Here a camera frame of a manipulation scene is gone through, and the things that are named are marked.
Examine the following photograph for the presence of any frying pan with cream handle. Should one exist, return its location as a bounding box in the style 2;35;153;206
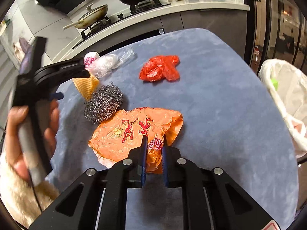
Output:
63;3;108;30

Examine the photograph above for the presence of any black gas stove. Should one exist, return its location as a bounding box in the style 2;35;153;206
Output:
72;1;171;50

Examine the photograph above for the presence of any person's left hand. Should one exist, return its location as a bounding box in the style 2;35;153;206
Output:
5;99;60;181

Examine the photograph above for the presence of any clear plastic wrapper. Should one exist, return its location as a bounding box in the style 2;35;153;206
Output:
117;48;137;65

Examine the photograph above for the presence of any purple hanging towel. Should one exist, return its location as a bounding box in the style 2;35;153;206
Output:
19;37;33;56

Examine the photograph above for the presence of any yellow waffle cloth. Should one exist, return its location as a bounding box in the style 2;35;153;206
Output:
72;73;100;101

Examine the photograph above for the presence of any steel wool scrubber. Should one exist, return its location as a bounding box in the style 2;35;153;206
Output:
84;82;124;124

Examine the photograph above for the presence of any bin with white liner bag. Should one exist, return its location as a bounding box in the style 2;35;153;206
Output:
257;58;307;159

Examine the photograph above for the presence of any orange plastic bag red print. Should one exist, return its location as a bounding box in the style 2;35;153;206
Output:
88;107;184;174

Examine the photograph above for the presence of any black cable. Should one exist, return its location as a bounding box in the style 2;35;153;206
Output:
28;169;44;213

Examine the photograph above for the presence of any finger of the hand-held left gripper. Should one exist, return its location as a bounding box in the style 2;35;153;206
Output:
49;91;65;101
48;58;91;80

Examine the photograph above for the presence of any white paper cup red print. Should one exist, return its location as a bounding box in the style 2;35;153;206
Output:
83;51;100;70

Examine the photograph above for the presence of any blue-grey plush blanket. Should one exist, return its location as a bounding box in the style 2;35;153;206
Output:
45;28;299;230

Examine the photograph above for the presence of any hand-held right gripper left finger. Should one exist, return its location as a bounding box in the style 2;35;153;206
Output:
29;135;148;230

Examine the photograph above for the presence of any black framed glass door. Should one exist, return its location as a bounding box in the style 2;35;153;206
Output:
246;0;307;70

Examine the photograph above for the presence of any black stool with heart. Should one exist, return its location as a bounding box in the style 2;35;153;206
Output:
279;34;295;56

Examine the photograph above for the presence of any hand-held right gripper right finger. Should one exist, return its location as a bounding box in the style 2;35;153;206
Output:
162;134;275;230

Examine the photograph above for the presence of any white hanging towel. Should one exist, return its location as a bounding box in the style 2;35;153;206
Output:
14;42;25;62

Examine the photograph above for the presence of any grey kitchen cabinet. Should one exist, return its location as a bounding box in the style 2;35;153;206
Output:
92;10;248;61

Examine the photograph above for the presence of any person's left forearm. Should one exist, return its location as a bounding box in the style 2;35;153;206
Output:
0;150;61;228

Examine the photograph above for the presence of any clear crumpled plastic bag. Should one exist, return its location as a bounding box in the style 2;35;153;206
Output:
92;54;120;78

